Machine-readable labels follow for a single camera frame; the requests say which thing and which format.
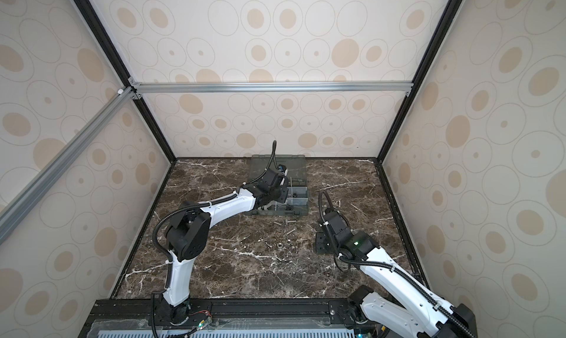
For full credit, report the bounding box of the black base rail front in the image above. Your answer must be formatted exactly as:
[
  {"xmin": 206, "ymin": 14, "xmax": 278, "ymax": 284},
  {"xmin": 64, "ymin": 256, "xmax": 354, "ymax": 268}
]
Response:
[{"xmin": 79, "ymin": 296, "xmax": 458, "ymax": 338}]

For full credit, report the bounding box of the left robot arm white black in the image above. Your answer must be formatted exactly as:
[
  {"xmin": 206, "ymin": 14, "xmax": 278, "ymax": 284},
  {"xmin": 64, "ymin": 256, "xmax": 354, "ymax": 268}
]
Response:
[{"xmin": 152, "ymin": 141, "xmax": 289, "ymax": 326}]

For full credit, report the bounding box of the diagonal aluminium rail left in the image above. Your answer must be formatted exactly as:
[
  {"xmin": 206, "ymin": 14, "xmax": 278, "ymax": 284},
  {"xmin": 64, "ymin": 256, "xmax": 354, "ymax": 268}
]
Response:
[{"xmin": 1, "ymin": 87, "xmax": 134, "ymax": 242}]

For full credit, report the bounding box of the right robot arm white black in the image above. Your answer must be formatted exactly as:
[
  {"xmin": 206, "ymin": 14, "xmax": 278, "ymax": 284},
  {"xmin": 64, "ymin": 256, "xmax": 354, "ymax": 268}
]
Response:
[{"xmin": 318, "ymin": 190, "xmax": 478, "ymax": 337}]

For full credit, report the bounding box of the clear plastic organizer box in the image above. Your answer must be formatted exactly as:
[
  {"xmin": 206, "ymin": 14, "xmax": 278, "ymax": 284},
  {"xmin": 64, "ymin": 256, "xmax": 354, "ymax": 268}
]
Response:
[{"xmin": 246, "ymin": 155, "xmax": 309, "ymax": 217}]

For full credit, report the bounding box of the horizontal aluminium rail back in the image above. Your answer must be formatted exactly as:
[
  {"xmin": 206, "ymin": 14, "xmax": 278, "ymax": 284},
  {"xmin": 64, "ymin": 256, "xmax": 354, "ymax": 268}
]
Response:
[{"xmin": 133, "ymin": 81, "xmax": 414, "ymax": 93}]

